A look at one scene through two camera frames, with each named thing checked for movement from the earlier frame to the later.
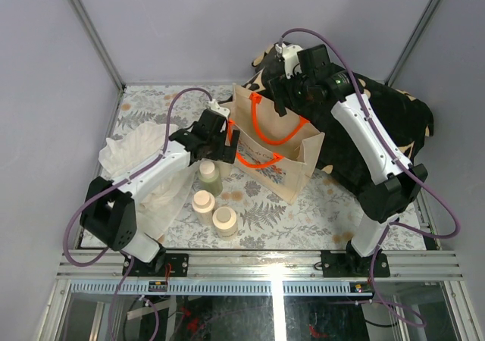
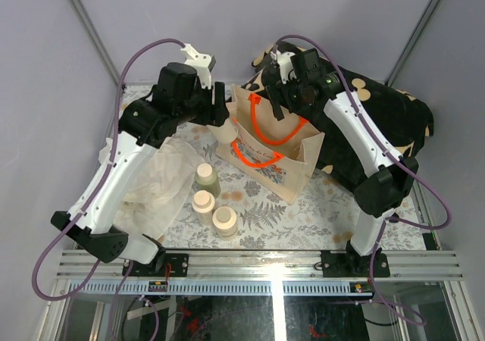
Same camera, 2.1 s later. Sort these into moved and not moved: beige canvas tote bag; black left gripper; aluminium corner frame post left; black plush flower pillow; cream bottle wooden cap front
Moved: black left gripper
Not moved: black plush flower pillow; aluminium corner frame post left; cream bottle wooden cap front; beige canvas tote bag
